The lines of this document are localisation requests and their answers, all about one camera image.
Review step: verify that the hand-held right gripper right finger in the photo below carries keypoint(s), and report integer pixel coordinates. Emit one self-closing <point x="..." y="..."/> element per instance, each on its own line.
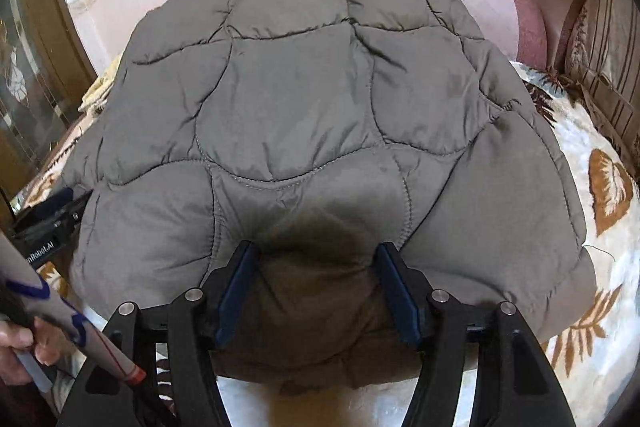
<point x="400" y="302"/>

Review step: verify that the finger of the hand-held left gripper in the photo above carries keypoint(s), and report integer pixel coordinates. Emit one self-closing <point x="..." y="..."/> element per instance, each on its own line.
<point x="67" y="204"/>

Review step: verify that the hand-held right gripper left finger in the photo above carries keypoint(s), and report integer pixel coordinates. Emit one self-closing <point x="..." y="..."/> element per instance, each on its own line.
<point x="235" y="297"/>

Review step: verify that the grey quilted hooded jacket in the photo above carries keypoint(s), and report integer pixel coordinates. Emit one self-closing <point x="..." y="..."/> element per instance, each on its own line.
<point x="310" y="107"/>

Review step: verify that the person's left hand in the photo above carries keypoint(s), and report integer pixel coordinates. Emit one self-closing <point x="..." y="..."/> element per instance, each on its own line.
<point x="20" y="347"/>

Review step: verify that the pale yellow cloth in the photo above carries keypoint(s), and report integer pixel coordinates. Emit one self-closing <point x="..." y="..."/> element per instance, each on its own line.
<point x="97" y="92"/>

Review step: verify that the wooden glass door cabinet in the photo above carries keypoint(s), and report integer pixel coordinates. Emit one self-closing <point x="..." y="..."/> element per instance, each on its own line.
<point x="30" y="82"/>

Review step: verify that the leaf print fleece blanket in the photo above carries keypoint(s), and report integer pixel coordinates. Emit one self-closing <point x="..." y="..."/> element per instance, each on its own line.
<point x="600" y="257"/>

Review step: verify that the striped floral side cushion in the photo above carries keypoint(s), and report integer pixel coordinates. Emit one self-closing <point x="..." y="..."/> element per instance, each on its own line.
<point x="610" y="47"/>

